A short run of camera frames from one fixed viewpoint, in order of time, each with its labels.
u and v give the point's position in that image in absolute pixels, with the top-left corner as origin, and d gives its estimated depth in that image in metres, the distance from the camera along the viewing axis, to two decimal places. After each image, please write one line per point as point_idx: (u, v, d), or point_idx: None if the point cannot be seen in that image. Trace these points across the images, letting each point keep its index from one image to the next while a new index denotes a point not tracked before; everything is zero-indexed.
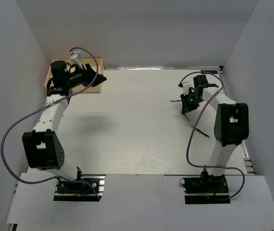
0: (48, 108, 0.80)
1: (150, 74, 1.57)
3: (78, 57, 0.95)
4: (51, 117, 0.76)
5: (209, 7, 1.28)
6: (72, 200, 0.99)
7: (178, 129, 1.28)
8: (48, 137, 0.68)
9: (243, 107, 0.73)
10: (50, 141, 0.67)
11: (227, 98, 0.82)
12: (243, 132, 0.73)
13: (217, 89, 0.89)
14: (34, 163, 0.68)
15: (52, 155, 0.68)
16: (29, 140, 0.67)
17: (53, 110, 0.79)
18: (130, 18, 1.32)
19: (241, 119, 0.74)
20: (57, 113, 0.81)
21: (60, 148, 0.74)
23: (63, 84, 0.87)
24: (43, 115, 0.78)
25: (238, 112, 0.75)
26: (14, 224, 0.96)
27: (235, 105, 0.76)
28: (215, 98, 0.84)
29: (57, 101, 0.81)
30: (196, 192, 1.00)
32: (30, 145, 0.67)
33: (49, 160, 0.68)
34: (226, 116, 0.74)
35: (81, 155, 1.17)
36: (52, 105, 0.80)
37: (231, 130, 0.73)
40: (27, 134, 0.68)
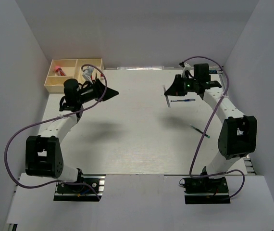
0: (58, 120, 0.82)
1: (150, 74, 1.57)
3: (88, 72, 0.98)
4: (58, 126, 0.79)
5: (209, 8, 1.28)
6: (72, 200, 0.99)
7: (178, 129, 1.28)
8: (51, 146, 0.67)
9: (252, 121, 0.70)
10: (52, 150, 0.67)
11: (234, 108, 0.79)
12: (248, 146, 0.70)
13: (221, 93, 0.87)
14: (31, 171, 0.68)
15: (51, 165, 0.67)
16: (31, 146, 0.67)
17: (62, 122, 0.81)
18: (130, 18, 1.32)
19: (247, 132, 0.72)
20: (65, 125, 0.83)
21: (60, 159, 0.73)
23: (74, 102, 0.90)
24: (51, 124, 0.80)
25: (244, 125, 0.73)
26: (14, 224, 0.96)
27: (243, 117, 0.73)
28: (220, 107, 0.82)
29: (67, 115, 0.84)
30: (196, 192, 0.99)
32: (32, 150, 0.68)
33: (46, 170, 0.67)
34: (234, 131, 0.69)
35: (82, 155, 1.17)
36: (62, 117, 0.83)
37: (238, 145, 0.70)
40: (31, 138, 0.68)
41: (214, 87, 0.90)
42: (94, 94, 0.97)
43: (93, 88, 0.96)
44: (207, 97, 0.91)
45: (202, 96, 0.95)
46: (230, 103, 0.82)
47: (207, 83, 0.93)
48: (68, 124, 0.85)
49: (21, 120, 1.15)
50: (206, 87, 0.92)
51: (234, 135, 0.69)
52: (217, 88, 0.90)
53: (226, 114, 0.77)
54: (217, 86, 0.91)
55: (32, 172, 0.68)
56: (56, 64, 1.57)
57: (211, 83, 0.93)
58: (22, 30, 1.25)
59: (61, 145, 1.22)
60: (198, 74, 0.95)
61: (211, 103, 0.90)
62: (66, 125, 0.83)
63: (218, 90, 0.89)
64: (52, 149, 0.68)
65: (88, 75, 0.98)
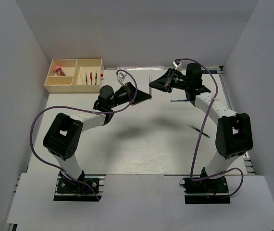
0: (90, 112, 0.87)
1: (150, 74, 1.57)
3: (122, 78, 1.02)
4: (87, 117, 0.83)
5: (210, 7, 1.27)
6: (72, 200, 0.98)
7: (179, 129, 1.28)
8: (74, 127, 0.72)
9: (245, 118, 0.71)
10: (74, 130, 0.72)
11: (226, 109, 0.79)
12: (246, 144, 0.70)
13: (212, 96, 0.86)
14: (48, 142, 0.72)
15: (66, 143, 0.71)
16: (58, 120, 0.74)
17: (92, 116, 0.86)
18: (130, 18, 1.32)
19: (242, 130, 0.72)
20: (93, 119, 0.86)
21: (76, 144, 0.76)
23: (108, 108, 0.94)
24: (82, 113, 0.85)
25: (239, 123, 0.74)
26: (14, 224, 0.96)
27: (236, 115, 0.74)
28: (212, 109, 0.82)
29: (98, 113, 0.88)
30: (196, 192, 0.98)
32: (57, 124, 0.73)
33: (59, 146, 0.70)
34: (229, 129, 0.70)
35: (90, 156, 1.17)
36: (93, 112, 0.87)
37: (235, 143, 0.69)
40: (61, 114, 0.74)
41: (204, 93, 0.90)
42: (127, 97, 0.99)
43: (127, 91, 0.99)
44: (198, 101, 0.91)
45: (193, 102, 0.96)
46: (221, 105, 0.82)
47: (197, 90, 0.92)
48: (94, 120, 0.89)
49: (21, 120, 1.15)
50: (196, 94, 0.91)
51: (230, 133, 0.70)
52: (207, 93, 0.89)
53: (219, 115, 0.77)
54: (206, 91, 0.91)
55: (48, 143, 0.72)
56: (56, 64, 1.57)
57: (201, 90, 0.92)
58: (22, 30, 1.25)
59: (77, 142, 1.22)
60: (191, 79, 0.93)
61: (203, 107, 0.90)
62: (93, 120, 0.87)
63: (208, 94, 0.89)
64: (73, 129, 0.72)
65: (121, 79, 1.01)
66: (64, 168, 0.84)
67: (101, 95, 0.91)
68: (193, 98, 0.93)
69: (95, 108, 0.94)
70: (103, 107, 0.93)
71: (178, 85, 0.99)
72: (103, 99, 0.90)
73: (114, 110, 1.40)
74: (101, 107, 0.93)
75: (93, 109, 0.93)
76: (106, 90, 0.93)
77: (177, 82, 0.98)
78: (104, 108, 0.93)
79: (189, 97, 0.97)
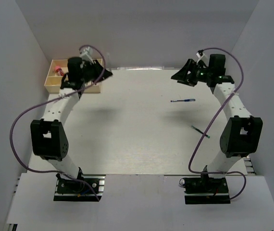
0: (60, 100, 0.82)
1: (150, 74, 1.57)
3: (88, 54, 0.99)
4: (60, 109, 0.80)
5: (209, 8, 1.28)
6: (72, 200, 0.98)
7: (179, 129, 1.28)
8: (55, 130, 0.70)
9: (257, 122, 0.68)
10: (56, 132, 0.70)
11: (242, 107, 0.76)
12: (250, 148, 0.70)
13: (232, 90, 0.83)
14: (39, 150, 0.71)
15: (56, 145, 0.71)
16: (36, 129, 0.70)
17: (62, 103, 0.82)
18: (130, 18, 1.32)
19: (251, 133, 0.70)
20: (67, 104, 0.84)
21: (65, 139, 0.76)
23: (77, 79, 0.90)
24: (53, 106, 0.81)
25: (250, 125, 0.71)
26: (14, 224, 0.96)
27: (249, 117, 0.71)
28: (228, 104, 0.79)
29: (68, 95, 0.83)
30: (196, 192, 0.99)
32: (36, 133, 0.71)
33: (52, 150, 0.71)
34: (237, 130, 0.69)
35: (90, 156, 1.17)
36: (64, 97, 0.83)
37: (239, 145, 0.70)
40: (35, 121, 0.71)
41: (226, 82, 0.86)
42: (95, 73, 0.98)
43: (95, 67, 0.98)
44: (217, 91, 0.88)
45: (212, 89, 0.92)
46: (238, 102, 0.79)
47: (220, 78, 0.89)
48: (69, 103, 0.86)
49: (21, 120, 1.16)
50: (218, 82, 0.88)
51: (236, 134, 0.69)
52: (230, 84, 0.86)
53: (232, 112, 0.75)
54: (229, 82, 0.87)
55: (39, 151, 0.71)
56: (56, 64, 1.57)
57: (224, 79, 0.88)
58: (22, 30, 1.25)
59: (77, 142, 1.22)
60: (213, 65, 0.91)
61: (221, 98, 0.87)
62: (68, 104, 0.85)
63: (230, 85, 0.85)
64: (55, 132, 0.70)
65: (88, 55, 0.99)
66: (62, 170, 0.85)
67: (68, 63, 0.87)
68: (214, 85, 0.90)
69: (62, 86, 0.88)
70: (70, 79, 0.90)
71: (200, 78, 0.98)
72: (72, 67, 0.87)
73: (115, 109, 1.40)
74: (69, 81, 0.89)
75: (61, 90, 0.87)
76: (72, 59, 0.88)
77: (198, 75, 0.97)
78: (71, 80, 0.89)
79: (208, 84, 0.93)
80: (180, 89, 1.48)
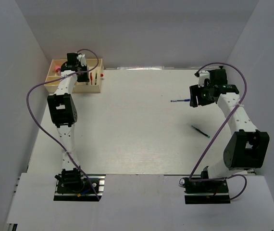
0: (64, 79, 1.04)
1: (150, 74, 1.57)
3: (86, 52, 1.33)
4: (67, 85, 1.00)
5: (209, 8, 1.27)
6: (72, 200, 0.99)
7: (178, 129, 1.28)
8: (68, 100, 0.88)
9: (263, 137, 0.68)
10: (68, 102, 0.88)
11: (247, 120, 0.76)
12: (256, 162, 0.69)
13: (236, 101, 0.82)
14: (55, 119, 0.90)
15: (68, 114, 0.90)
16: (52, 102, 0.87)
17: (67, 81, 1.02)
18: (130, 18, 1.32)
19: (256, 147, 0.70)
20: (70, 82, 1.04)
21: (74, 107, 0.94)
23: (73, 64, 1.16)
24: (60, 84, 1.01)
25: (255, 139, 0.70)
26: (14, 224, 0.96)
27: (255, 132, 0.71)
28: (232, 117, 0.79)
29: (70, 74, 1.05)
30: (196, 192, 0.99)
32: (53, 105, 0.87)
33: (67, 117, 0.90)
34: (242, 144, 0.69)
35: (89, 156, 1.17)
36: (66, 76, 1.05)
37: (244, 160, 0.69)
40: (50, 96, 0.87)
41: (230, 92, 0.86)
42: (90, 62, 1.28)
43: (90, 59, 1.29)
44: (220, 101, 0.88)
45: (217, 99, 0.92)
46: (243, 114, 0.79)
47: (225, 88, 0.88)
48: (71, 82, 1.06)
49: (21, 120, 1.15)
50: (222, 91, 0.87)
51: (241, 148, 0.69)
52: (234, 94, 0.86)
53: (237, 125, 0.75)
54: (233, 92, 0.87)
55: (55, 119, 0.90)
56: (56, 64, 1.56)
57: (229, 88, 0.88)
58: (22, 30, 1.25)
59: (77, 142, 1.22)
60: (215, 77, 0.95)
61: (225, 110, 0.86)
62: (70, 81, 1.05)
63: (234, 96, 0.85)
64: (68, 102, 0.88)
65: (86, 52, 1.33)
66: (66, 147, 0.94)
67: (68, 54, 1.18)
68: (217, 95, 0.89)
69: (62, 69, 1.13)
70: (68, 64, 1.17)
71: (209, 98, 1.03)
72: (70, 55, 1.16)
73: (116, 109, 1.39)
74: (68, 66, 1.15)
75: (61, 72, 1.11)
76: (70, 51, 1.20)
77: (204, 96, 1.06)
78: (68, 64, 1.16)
79: (212, 95, 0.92)
80: (180, 89, 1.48)
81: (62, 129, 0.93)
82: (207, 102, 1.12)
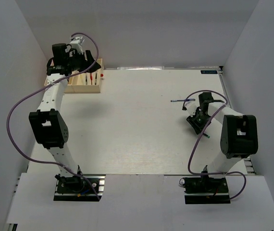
0: (50, 88, 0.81)
1: (150, 74, 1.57)
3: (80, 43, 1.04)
4: (54, 97, 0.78)
5: (209, 8, 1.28)
6: (72, 200, 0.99)
7: (178, 129, 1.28)
8: (54, 118, 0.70)
9: (251, 119, 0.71)
10: (55, 120, 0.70)
11: (234, 111, 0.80)
12: (250, 146, 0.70)
13: (223, 104, 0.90)
14: (41, 139, 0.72)
15: (57, 133, 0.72)
16: (36, 121, 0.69)
17: (55, 90, 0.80)
18: (130, 18, 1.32)
19: (249, 131, 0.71)
20: (58, 92, 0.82)
21: (65, 125, 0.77)
23: (63, 63, 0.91)
24: (45, 96, 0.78)
25: (245, 124, 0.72)
26: (14, 224, 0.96)
27: (243, 116, 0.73)
28: (222, 111, 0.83)
29: (58, 81, 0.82)
30: (196, 192, 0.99)
32: (37, 124, 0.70)
33: (55, 137, 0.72)
34: (233, 129, 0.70)
35: (89, 157, 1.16)
36: (53, 84, 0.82)
37: (239, 144, 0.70)
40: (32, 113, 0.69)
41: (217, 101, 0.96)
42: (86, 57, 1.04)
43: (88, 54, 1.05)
44: (210, 110, 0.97)
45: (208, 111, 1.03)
46: (229, 109, 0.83)
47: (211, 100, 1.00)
48: (59, 91, 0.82)
49: (21, 120, 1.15)
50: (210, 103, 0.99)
51: (233, 132, 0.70)
52: (220, 102, 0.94)
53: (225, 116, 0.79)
54: (219, 101, 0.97)
55: (41, 141, 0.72)
56: None
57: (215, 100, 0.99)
58: (22, 30, 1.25)
59: (77, 142, 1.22)
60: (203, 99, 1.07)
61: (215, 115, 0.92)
62: (58, 90, 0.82)
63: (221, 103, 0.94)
64: (55, 120, 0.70)
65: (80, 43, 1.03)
66: (61, 163, 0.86)
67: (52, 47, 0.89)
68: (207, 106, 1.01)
69: (48, 71, 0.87)
70: (55, 63, 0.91)
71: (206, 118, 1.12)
72: (57, 48, 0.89)
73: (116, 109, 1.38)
74: (54, 68, 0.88)
75: (48, 76, 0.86)
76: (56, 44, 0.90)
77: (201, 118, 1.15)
78: (57, 65, 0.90)
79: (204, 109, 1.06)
80: (180, 89, 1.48)
81: (53, 149, 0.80)
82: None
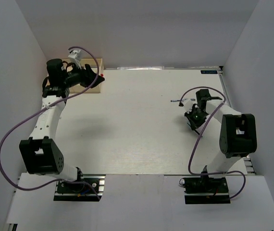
0: (45, 111, 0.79)
1: (150, 74, 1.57)
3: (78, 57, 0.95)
4: (48, 122, 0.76)
5: (209, 8, 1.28)
6: (72, 200, 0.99)
7: (178, 129, 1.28)
8: (47, 146, 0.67)
9: (250, 118, 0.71)
10: (48, 148, 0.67)
11: (232, 109, 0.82)
12: (250, 144, 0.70)
13: (221, 102, 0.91)
14: (33, 169, 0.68)
15: (50, 162, 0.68)
16: (27, 150, 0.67)
17: (50, 115, 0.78)
18: (130, 18, 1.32)
19: (247, 129, 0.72)
20: (54, 117, 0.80)
21: (59, 154, 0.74)
23: (59, 83, 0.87)
24: (39, 120, 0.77)
25: (244, 123, 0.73)
26: (14, 224, 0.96)
27: (242, 115, 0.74)
28: (220, 110, 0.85)
29: (53, 105, 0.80)
30: (196, 192, 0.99)
32: (28, 153, 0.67)
33: (48, 167, 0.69)
34: (232, 127, 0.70)
35: (89, 157, 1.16)
36: (49, 108, 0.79)
37: (239, 142, 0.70)
40: (23, 142, 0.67)
41: (215, 98, 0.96)
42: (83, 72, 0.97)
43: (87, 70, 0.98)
44: (208, 108, 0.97)
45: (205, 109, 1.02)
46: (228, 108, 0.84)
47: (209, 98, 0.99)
48: (55, 116, 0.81)
49: (20, 120, 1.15)
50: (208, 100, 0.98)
51: (232, 130, 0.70)
52: (218, 100, 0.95)
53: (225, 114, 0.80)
54: (217, 98, 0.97)
55: (33, 171, 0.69)
56: None
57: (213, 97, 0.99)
58: (22, 30, 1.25)
59: (77, 142, 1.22)
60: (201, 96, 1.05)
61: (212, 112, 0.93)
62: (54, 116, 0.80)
63: (218, 101, 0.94)
64: (47, 148, 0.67)
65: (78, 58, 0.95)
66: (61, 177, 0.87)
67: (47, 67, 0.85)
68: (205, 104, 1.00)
69: (44, 94, 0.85)
70: (52, 83, 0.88)
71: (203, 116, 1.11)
72: (51, 69, 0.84)
73: (117, 108, 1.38)
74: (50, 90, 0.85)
75: (43, 98, 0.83)
76: (51, 63, 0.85)
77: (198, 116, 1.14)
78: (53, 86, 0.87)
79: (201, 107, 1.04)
80: (180, 89, 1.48)
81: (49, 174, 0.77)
82: (203, 122, 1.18)
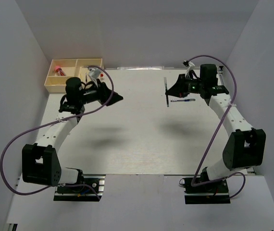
0: (57, 123, 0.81)
1: (150, 74, 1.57)
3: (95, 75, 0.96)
4: (56, 133, 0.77)
5: (209, 8, 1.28)
6: (72, 200, 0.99)
7: (178, 129, 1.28)
8: (48, 157, 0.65)
9: (260, 134, 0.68)
10: (48, 160, 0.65)
11: (242, 119, 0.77)
12: (255, 160, 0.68)
13: (229, 101, 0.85)
14: (28, 178, 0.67)
15: (46, 173, 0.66)
16: (28, 155, 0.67)
17: (59, 128, 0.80)
18: (130, 18, 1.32)
19: (255, 144, 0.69)
20: (62, 131, 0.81)
21: (58, 168, 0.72)
23: (76, 102, 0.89)
24: (49, 130, 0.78)
25: (253, 137, 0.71)
26: (14, 224, 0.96)
27: (251, 130, 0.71)
28: (227, 117, 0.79)
29: (67, 119, 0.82)
30: (196, 192, 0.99)
32: (28, 159, 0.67)
33: (43, 178, 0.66)
34: (241, 145, 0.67)
35: (90, 157, 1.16)
36: (61, 121, 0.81)
37: (244, 158, 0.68)
40: (27, 147, 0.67)
41: (221, 93, 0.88)
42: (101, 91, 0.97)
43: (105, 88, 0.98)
44: (213, 103, 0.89)
45: (207, 100, 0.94)
46: (236, 113, 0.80)
47: (215, 89, 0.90)
48: (66, 128, 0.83)
49: (20, 119, 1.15)
50: (213, 92, 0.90)
51: (241, 147, 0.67)
52: (225, 95, 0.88)
53: (233, 125, 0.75)
54: (223, 92, 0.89)
55: (28, 179, 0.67)
56: (56, 64, 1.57)
57: (218, 89, 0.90)
58: (22, 30, 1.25)
59: (77, 143, 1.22)
60: (205, 76, 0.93)
61: (217, 110, 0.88)
62: (65, 127, 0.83)
63: (225, 96, 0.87)
64: (48, 159, 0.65)
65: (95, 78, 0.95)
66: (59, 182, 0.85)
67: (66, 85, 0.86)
68: (208, 96, 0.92)
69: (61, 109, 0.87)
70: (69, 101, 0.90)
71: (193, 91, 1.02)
72: (69, 88, 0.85)
73: (117, 109, 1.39)
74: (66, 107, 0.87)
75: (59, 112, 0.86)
76: (70, 83, 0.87)
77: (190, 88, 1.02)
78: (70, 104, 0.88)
79: (203, 96, 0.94)
80: None
81: None
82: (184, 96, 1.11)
